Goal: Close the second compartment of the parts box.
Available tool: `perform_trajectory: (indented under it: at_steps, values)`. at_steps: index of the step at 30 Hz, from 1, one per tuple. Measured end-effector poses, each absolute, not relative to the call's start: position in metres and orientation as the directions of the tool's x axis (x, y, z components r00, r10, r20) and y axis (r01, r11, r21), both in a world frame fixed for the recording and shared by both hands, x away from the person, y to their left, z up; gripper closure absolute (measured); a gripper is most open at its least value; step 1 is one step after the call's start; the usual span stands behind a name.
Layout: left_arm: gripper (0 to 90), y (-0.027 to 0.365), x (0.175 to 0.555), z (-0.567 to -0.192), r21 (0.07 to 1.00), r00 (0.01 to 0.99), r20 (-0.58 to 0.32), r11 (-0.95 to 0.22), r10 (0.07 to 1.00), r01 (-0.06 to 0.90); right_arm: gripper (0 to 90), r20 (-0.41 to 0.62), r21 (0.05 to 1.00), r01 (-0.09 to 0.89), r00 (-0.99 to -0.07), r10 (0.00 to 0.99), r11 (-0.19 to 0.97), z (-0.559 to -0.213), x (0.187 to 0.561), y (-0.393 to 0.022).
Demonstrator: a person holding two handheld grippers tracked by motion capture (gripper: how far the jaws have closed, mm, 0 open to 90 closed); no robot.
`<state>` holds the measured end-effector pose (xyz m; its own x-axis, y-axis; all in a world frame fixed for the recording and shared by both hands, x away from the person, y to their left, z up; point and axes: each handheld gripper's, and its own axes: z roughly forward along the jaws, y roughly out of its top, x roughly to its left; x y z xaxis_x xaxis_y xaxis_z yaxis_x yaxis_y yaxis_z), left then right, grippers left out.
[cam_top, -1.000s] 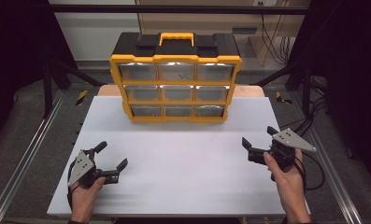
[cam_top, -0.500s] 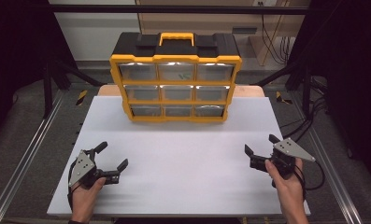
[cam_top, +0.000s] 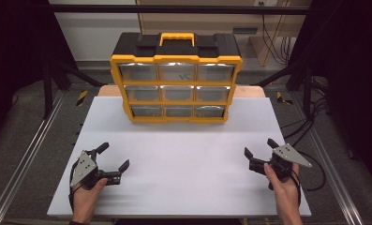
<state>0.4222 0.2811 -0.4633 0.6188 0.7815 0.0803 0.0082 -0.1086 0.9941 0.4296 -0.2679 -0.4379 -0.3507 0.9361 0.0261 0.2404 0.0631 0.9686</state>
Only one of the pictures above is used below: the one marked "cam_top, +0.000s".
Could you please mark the black metal frame bar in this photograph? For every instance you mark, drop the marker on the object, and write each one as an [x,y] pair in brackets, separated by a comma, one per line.
[111,8]

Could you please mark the yellow black striped tape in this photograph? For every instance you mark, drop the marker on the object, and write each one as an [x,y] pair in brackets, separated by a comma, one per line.
[82,97]
[282,98]

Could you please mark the person's left hand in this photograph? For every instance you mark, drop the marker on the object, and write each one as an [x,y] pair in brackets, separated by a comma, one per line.
[85,203]

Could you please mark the clear plastic storage drawer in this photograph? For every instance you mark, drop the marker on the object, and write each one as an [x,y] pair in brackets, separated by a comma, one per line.
[176,72]

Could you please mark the black metal stand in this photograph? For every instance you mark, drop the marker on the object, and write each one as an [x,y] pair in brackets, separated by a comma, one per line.
[47,90]
[305,87]

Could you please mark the aluminium floor rail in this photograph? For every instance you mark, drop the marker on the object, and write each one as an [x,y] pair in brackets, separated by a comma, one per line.
[24,156]
[327,162]

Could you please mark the white panel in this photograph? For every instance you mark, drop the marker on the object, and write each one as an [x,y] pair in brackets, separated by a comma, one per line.
[93,37]

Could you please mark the group of clear drawers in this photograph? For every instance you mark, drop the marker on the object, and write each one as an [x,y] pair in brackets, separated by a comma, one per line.
[138,92]

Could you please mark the black curtain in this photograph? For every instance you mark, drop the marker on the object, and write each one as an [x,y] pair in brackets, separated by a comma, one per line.
[352,62]
[15,47]

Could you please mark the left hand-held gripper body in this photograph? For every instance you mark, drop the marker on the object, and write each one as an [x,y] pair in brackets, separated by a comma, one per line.
[83,167]

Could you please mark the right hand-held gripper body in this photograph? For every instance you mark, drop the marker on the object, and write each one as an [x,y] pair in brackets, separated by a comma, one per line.
[288,156]

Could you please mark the small green plastic piece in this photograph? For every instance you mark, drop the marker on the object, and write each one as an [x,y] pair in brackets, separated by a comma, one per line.
[182,76]

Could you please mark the yellow black drawer organizer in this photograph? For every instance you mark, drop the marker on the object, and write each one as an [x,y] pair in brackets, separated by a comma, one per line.
[177,47]

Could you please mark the grey vent plate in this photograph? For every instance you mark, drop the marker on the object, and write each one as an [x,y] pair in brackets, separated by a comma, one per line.
[245,30]

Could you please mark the person's right hand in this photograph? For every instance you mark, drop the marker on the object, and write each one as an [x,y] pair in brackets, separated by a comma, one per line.
[286,190]

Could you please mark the white wall socket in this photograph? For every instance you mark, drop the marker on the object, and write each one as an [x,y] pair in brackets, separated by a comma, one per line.
[264,2]

